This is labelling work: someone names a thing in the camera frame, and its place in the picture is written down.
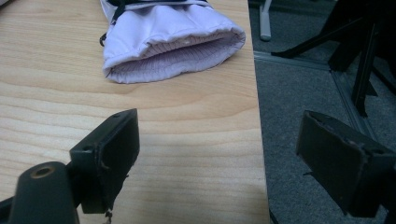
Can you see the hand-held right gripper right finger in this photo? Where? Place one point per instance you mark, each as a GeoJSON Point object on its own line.
{"type": "Point", "coordinates": [339, 165]}

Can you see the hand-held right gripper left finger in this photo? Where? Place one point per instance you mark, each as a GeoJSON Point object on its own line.
{"type": "Point", "coordinates": [106, 161]}

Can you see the lavender fabric pouch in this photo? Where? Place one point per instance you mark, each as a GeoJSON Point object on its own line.
{"type": "Point", "coordinates": [168, 34]}

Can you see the black metal stand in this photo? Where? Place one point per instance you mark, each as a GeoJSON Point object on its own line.
{"type": "Point", "coordinates": [364, 46]}

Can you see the white table leg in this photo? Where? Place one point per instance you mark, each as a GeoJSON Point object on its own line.
{"type": "Point", "coordinates": [265, 21]}

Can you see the grey floor rail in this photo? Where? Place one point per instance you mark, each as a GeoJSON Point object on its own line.
{"type": "Point", "coordinates": [345, 90]}

